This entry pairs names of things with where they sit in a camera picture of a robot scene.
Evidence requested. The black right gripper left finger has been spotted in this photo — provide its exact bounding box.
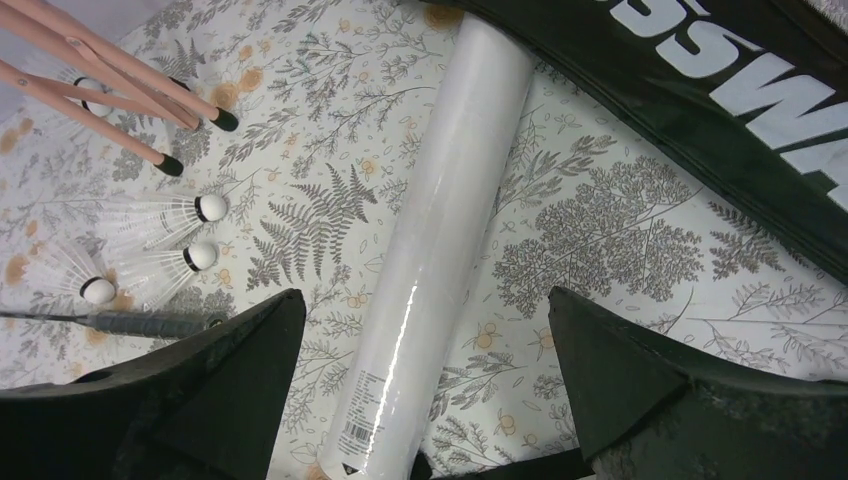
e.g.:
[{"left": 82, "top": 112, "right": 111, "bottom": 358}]
[{"left": 1, "top": 289, "right": 306, "bottom": 479}]

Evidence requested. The floral tablecloth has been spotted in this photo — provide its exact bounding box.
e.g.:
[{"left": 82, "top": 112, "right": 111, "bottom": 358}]
[{"left": 1, "top": 1, "right": 847, "bottom": 479}]

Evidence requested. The white shuttlecock tube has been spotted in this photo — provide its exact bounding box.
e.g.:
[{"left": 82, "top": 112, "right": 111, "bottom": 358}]
[{"left": 318, "top": 14, "right": 533, "bottom": 479}]

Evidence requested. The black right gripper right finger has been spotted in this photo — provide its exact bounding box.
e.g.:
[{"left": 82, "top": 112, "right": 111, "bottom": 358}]
[{"left": 549, "top": 287, "right": 847, "bottom": 479}]

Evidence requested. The black badminton racket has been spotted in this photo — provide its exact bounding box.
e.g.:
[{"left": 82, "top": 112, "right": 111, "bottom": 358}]
[{"left": 1, "top": 311, "right": 227, "bottom": 339}]

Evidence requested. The black racket bag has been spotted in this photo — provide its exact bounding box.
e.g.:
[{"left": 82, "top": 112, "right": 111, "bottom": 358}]
[{"left": 458, "top": 1, "right": 847, "bottom": 281}]

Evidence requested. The pink music stand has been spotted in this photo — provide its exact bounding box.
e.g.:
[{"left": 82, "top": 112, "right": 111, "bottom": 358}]
[{"left": 1, "top": 1, "right": 239, "bottom": 177}]

